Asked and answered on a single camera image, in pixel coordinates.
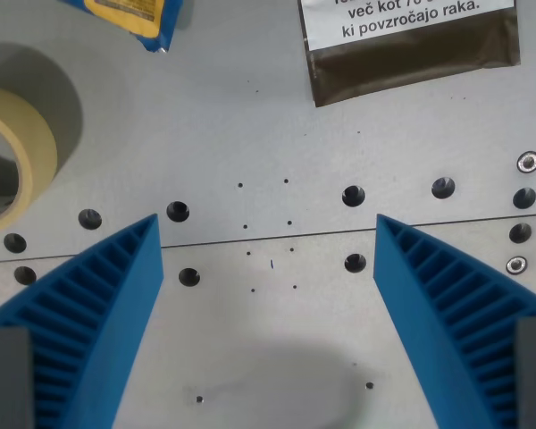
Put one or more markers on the blue and yellow bag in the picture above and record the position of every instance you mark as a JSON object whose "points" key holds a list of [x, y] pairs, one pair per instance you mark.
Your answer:
{"points": [[129, 20]]}

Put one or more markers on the brown tobacco pouch white label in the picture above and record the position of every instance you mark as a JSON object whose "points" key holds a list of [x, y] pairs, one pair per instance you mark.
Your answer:
{"points": [[406, 49]]}

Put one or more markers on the silver hex socket screw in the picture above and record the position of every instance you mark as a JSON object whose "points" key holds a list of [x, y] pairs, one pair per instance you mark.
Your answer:
{"points": [[528, 162], [516, 265]]}

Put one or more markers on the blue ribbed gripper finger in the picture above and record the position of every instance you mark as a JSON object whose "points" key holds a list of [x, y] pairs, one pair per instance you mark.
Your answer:
{"points": [[116, 313], [429, 313]]}

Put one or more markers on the beige masking tape roll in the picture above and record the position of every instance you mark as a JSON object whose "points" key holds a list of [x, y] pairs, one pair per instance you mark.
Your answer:
{"points": [[15, 152]]}

